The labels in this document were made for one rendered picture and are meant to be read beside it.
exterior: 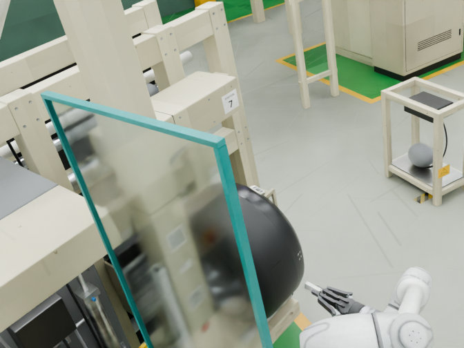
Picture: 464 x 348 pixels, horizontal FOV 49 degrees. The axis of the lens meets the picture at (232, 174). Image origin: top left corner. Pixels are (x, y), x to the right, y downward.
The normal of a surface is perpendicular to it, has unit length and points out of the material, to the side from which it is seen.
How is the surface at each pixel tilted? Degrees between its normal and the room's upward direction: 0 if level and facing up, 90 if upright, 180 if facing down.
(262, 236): 48
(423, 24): 90
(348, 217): 0
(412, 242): 0
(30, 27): 90
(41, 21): 90
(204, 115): 90
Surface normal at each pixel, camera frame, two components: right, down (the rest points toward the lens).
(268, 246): 0.50, -0.25
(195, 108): 0.72, 0.24
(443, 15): 0.44, 0.40
